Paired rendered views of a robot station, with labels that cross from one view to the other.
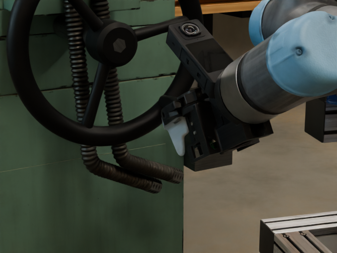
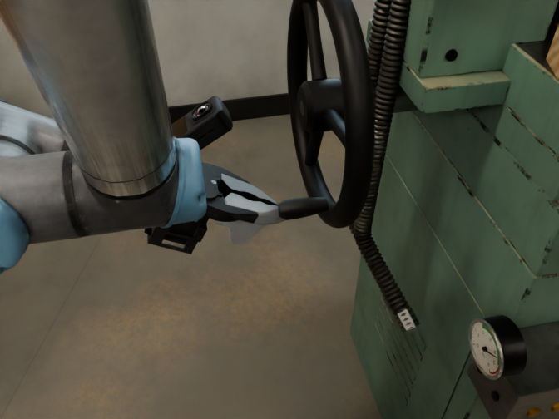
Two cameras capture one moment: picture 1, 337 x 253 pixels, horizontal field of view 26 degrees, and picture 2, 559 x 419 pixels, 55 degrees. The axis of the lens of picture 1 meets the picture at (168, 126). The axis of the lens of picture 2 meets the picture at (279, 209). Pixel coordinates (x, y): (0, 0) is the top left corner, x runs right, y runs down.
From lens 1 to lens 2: 1.20 m
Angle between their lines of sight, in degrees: 91
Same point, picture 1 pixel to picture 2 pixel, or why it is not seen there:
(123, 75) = (482, 199)
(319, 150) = not seen: outside the picture
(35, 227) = (399, 240)
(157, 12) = (539, 165)
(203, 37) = (190, 125)
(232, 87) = not seen: hidden behind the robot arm
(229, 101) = not seen: hidden behind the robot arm
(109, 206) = (432, 297)
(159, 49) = (521, 213)
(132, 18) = (512, 144)
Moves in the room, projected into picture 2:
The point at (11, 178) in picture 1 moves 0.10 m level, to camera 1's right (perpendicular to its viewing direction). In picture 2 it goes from (400, 187) to (391, 227)
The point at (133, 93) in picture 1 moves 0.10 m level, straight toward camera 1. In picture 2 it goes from (482, 229) to (399, 214)
